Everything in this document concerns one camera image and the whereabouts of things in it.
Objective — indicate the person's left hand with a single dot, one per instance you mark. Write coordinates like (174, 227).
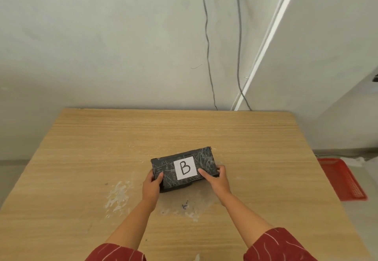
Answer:
(151, 190)

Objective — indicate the person's right hand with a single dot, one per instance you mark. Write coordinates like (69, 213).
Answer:
(219, 182)

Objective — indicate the person's left thumb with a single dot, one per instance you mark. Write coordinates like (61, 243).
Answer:
(159, 178)

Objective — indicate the person's right thumb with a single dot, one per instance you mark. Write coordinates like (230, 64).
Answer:
(203, 172)

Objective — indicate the black box with white label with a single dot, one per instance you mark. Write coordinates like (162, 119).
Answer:
(184, 167)

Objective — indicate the person's right forearm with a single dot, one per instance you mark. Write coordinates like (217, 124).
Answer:
(245, 218)

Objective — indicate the person's left forearm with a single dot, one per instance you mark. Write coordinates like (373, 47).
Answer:
(130, 227)

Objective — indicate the wooden table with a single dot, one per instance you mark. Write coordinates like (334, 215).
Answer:
(183, 181)

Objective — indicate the red plastic basket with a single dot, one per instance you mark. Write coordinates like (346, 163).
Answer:
(342, 179)

